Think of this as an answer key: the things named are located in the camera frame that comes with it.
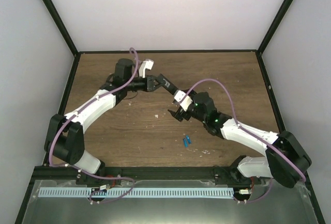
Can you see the light blue slotted cable duct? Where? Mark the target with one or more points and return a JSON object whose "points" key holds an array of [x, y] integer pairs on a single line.
{"points": [[83, 192]]}

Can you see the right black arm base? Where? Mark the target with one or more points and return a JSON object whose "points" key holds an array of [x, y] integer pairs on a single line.
{"points": [[230, 175]]}

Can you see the blue battery right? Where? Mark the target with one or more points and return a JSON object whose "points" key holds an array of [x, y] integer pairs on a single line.
{"points": [[188, 139]]}

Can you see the grey metal front plate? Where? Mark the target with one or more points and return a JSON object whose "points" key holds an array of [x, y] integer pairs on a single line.
{"points": [[271, 203]]}

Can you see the black remote control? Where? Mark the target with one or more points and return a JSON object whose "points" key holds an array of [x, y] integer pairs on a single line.
{"points": [[170, 87]]}

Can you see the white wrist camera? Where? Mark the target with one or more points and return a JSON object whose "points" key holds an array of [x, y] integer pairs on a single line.
{"points": [[147, 64], [184, 100]]}

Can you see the black aluminium frame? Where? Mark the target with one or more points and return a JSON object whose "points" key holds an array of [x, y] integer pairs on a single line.
{"points": [[45, 172]]}

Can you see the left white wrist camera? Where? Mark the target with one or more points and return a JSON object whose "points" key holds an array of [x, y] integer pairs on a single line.
{"points": [[147, 64]]}

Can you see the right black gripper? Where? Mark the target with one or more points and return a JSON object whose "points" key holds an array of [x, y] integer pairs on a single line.
{"points": [[181, 115]]}

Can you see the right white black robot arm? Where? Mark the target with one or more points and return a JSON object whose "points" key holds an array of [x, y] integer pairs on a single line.
{"points": [[282, 156]]}

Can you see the blue battery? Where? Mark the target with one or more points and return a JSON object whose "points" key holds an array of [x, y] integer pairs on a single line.
{"points": [[188, 139], [185, 143]]}

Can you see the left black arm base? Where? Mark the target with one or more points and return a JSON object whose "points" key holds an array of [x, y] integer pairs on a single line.
{"points": [[103, 171]]}

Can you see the blue battery left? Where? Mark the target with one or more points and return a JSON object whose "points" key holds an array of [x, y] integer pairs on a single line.
{"points": [[185, 143]]}

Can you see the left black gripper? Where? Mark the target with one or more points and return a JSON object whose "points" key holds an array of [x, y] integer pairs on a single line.
{"points": [[150, 86]]}

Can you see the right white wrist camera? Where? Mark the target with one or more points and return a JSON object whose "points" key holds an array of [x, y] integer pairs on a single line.
{"points": [[184, 100]]}

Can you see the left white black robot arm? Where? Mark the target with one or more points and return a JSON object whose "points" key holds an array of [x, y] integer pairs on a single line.
{"points": [[65, 136]]}

